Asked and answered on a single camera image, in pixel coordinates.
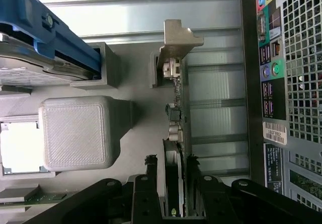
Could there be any grey 3D-printed parts rack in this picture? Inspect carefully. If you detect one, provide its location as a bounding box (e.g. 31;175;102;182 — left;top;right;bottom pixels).
0;42;187;204

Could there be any green RAM stick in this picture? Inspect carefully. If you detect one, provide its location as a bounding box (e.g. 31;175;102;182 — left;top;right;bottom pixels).
0;186;84;206

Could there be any silver CPU chip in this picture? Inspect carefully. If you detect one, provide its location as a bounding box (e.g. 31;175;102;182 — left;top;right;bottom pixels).
0;122;47;174

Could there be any desktop computer rear panel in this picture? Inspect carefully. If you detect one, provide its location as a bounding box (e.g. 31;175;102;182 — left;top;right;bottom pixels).
236;0;322;211

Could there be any hard disk in blue caddy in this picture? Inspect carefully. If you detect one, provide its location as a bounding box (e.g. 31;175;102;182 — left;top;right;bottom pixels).
0;0;103;87

